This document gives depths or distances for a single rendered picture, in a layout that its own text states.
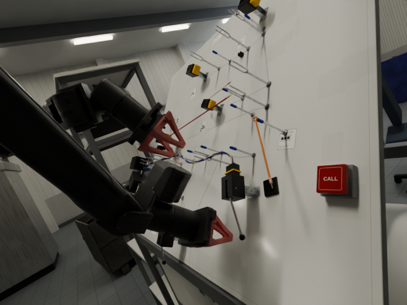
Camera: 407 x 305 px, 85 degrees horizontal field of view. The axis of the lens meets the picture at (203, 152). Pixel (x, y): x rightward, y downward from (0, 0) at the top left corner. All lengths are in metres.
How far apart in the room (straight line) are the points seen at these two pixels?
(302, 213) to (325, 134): 0.17
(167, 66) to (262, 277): 10.91
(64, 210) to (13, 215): 4.53
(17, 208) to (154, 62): 8.13
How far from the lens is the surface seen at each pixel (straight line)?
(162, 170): 0.38
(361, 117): 0.50
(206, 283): 0.74
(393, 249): 0.79
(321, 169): 0.46
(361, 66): 0.55
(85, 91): 0.50
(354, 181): 0.45
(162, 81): 10.81
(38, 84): 10.01
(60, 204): 9.37
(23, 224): 4.96
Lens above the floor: 1.28
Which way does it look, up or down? 6 degrees down
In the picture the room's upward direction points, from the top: 23 degrees counter-clockwise
